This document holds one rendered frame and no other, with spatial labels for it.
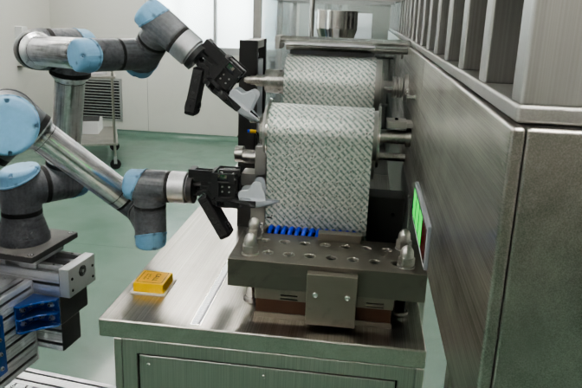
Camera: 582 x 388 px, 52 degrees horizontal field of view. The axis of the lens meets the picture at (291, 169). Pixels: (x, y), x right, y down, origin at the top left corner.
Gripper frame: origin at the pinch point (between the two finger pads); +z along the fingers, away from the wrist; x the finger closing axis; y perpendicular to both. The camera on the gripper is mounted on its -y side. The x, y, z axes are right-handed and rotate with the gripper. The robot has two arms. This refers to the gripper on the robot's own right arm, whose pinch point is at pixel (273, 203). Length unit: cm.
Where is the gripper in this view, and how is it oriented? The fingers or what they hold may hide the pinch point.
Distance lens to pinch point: 138.0
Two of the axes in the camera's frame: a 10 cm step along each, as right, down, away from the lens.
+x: 1.3, -2.5, 9.6
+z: 9.9, 0.7, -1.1
